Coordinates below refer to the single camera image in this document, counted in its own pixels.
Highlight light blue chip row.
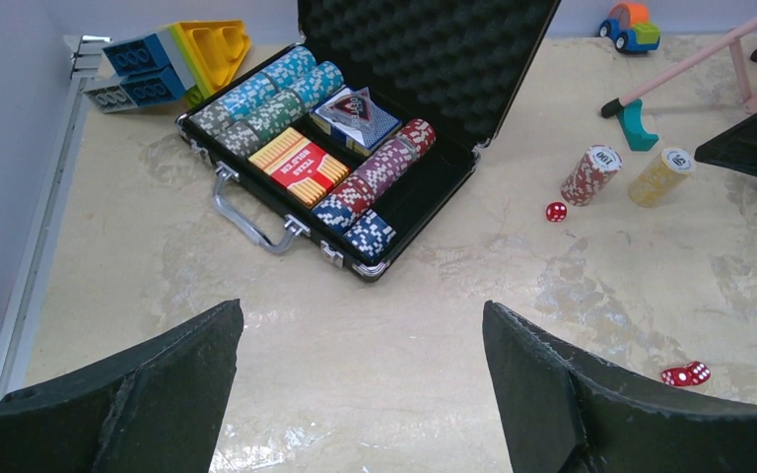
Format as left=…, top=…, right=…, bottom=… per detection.
left=188, top=45, right=346, bottom=160

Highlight red die pair right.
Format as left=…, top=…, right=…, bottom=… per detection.
left=683, top=361, right=712, bottom=385

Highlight red die pair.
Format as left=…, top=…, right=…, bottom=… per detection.
left=660, top=367, right=693, bottom=387
left=683, top=361, right=712, bottom=385

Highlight blue yellow lego bricks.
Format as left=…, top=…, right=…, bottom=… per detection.
left=83, top=20, right=251, bottom=113

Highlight teal block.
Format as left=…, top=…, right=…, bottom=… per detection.
left=616, top=99, right=659, bottom=152

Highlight blue card deck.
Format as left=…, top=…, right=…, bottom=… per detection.
left=310, top=86, right=401, bottom=158

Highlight pink music stand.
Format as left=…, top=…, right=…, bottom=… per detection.
left=599, top=15, right=757, bottom=118

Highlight red 100 chip stack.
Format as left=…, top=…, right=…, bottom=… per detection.
left=560, top=145, right=622, bottom=206

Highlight lone red die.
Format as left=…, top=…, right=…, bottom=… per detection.
left=545, top=202, right=568, bottom=223

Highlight yellow 50 chip stack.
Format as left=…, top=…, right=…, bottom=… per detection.
left=628, top=147, right=696, bottom=208

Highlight red Texas Hold'em card deck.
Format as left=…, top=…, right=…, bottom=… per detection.
left=248, top=127, right=350, bottom=208

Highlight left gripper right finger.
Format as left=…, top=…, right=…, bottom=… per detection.
left=482, top=302, right=757, bottom=472

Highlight black poker chip case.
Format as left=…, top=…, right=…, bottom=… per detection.
left=176, top=1, right=559, bottom=281

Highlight blue white chip stack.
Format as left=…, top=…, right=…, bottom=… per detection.
left=344, top=209, right=396, bottom=259

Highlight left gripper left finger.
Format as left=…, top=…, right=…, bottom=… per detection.
left=0, top=300, right=243, bottom=472

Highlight purple chip stack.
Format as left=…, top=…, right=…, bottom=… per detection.
left=312, top=118, right=437, bottom=235

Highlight red die pair left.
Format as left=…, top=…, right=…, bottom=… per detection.
left=660, top=367, right=693, bottom=387

